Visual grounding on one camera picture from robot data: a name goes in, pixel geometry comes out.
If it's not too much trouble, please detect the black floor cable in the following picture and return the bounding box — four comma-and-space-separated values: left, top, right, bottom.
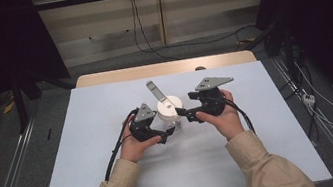
145, 24, 259, 56

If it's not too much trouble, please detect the white jar with grey handle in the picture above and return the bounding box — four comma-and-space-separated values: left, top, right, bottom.
144, 75, 188, 133

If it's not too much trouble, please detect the person's right hand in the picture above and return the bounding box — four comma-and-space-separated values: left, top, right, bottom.
192, 86, 247, 147

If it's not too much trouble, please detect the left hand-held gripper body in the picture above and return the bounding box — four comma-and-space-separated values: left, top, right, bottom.
125, 100, 163, 145

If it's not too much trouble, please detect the left hand-held gripper black cable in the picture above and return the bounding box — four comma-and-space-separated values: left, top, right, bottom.
94, 107, 151, 183

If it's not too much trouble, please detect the black pen on floor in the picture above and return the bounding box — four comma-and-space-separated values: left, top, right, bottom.
44, 127, 53, 142

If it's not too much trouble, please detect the pale blue table mat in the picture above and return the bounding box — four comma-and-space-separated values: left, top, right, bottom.
20, 50, 333, 187

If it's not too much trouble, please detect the black hanging cable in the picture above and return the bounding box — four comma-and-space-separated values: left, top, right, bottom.
127, 0, 181, 68

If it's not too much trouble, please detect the white cable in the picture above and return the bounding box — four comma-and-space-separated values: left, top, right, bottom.
293, 56, 333, 134

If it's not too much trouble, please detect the black cable bundle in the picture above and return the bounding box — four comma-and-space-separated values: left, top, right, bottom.
275, 45, 323, 144

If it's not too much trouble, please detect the white power strip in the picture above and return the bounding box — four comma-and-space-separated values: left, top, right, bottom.
301, 91, 317, 108

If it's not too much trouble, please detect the hand-held gripper black cable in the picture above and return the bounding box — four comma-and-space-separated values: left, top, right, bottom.
207, 90, 257, 143
94, 107, 151, 183

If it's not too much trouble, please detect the black metal stand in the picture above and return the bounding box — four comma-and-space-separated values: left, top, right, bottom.
7, 63, 82, 135
239, 15, 303, 92

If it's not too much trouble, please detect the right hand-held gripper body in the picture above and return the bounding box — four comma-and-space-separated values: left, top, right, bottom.
191, 73, 239, 120

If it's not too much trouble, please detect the person's left hand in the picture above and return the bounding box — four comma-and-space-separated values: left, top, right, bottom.
114, 110, 167, 166

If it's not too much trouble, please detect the right hand-held gripper black cable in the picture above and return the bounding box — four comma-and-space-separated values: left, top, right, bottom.
207, 90, 257, 143

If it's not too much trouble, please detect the yellow floor tape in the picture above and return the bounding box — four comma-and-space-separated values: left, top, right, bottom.
0, 94, 18, 115

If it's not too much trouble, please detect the wooden table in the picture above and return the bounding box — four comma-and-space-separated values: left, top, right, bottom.
74, 47, 258, 91

